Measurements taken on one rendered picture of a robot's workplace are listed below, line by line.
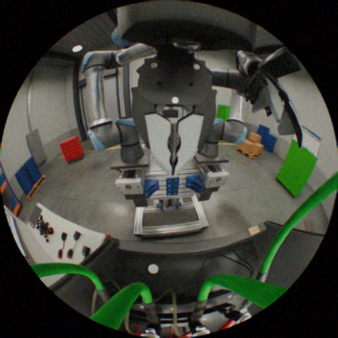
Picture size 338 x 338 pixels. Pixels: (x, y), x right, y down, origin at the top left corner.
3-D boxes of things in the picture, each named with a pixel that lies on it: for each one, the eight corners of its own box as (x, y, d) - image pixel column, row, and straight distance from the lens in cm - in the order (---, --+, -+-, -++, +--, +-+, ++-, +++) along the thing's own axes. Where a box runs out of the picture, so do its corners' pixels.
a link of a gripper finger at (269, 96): (255, 136, 17) (260, 106, 25) (286, 117, 15) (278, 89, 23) (240, 122, 16) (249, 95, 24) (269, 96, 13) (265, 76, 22)
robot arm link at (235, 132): (218, 141, 70) (226, 75, 94) (240, 147, 72) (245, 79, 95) (220, 139, 58) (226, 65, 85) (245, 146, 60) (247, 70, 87)
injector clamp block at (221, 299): (214, 286, 53) (233, 290, 40) (216, 304, 56) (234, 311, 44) (127, 289, 52) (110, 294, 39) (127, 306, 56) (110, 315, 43)
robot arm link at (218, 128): (202, 135, 73) (204, 115, 71) (221, 139, 72) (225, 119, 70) (198, 139, 61) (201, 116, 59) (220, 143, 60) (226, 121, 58)
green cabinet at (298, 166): (298, 190, 441) (315, 156, 421) (294, 200, 360) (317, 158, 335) (281, 174, 442) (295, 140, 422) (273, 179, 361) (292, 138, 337)
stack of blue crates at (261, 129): (253, 143, 698) (258, 123, 685) (257, 143, 737) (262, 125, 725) (268, 152, 634) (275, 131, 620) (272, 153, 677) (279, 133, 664)
